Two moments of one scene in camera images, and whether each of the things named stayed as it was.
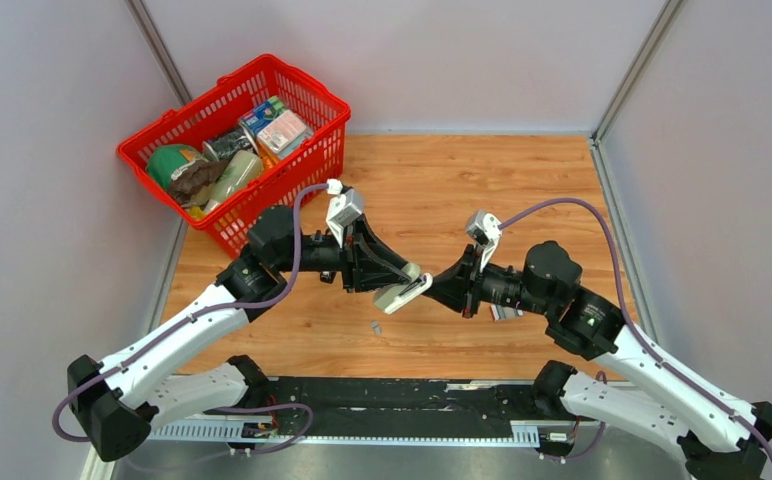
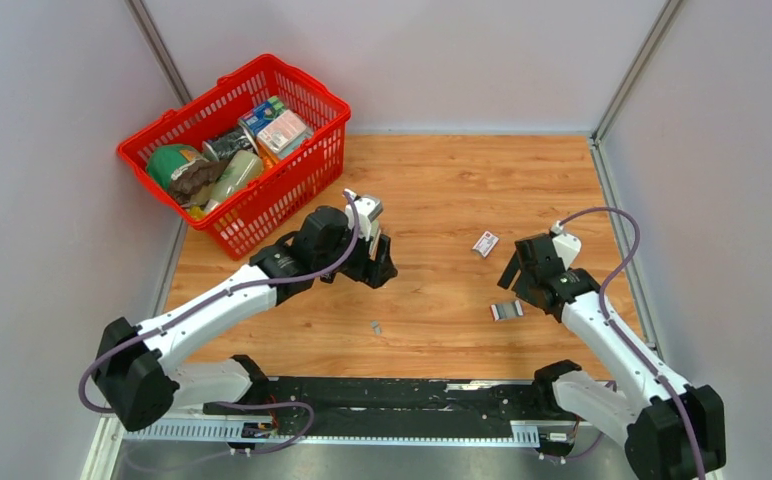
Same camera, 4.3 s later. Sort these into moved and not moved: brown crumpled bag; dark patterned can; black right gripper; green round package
Moved: black right gripper
Not moved: brown crumpled bag; green round package; dark patterned can
